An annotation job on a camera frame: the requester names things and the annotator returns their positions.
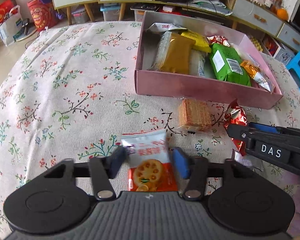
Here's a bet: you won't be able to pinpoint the white red snack packet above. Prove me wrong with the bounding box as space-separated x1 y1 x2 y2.
146 22 188 33

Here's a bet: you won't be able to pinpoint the stack of papers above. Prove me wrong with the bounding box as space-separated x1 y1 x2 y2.
190 0 233 16

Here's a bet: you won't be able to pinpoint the white orange lotus snack packet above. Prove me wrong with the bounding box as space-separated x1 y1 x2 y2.
121 129 178 192

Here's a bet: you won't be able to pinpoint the black cable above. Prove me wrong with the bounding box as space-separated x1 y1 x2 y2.
204 0 218 13

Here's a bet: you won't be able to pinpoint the red gift bag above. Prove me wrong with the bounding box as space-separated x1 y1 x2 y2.
27 0 58 32

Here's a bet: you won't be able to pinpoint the blue lid storage box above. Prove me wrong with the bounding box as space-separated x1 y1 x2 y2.
100 4 122 22

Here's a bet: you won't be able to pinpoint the pink fleece garment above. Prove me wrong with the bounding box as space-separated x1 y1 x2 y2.
277 165 300 238

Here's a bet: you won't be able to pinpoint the clear plastic storage box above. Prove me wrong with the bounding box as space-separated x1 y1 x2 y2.
71 7 90 25

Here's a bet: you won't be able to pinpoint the black handheld device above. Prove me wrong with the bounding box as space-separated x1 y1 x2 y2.
15 19 38 42

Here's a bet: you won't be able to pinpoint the floral tablecloth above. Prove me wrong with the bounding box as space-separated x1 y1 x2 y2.
0 20 300 240

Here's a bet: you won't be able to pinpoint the red candy packet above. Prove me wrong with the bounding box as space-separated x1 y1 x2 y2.
224 99 253 168
207 35 231 47

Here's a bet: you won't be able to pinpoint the small orange snack packet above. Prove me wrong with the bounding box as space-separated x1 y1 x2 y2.
240 60 276 92

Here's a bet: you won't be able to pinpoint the yellow egg tray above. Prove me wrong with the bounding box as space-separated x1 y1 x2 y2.
249 35 265 52

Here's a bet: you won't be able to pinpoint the orange handle storage box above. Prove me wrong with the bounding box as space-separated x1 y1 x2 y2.
130 4 147 22

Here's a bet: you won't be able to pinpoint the low wooden cabinet grey drawers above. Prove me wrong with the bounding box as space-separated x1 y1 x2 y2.
155 0 300 53

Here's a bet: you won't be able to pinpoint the white toy crate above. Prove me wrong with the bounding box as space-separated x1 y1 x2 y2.
262 34 296 62

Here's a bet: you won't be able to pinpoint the white shopping bag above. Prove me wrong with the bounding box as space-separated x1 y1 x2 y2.
0 5 23 46

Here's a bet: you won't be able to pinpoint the yellow snack packet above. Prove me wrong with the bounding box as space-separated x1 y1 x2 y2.
181 30 212 53

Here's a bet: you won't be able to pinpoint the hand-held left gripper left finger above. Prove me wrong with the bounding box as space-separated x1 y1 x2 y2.
44 145 128 201

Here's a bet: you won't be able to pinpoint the clear white rice cracker packet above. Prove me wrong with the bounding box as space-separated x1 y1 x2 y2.
189 50 212 78

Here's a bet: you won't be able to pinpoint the pink cardboard box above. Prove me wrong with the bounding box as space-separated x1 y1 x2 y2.
134 10 283 110

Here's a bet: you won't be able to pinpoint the orange wafer packet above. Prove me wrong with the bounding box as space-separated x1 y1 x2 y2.
176 99 213 134

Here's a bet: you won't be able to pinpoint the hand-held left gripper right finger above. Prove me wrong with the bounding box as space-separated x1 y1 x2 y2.
171 147 255 201

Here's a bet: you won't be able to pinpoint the brown snack packet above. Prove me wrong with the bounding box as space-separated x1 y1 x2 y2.
151 31 196 75

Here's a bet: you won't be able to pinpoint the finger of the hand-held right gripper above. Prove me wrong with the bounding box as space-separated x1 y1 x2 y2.
226 123 300 143

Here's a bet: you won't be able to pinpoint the green snack packet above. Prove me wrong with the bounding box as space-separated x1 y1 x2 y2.
209 43 252 87

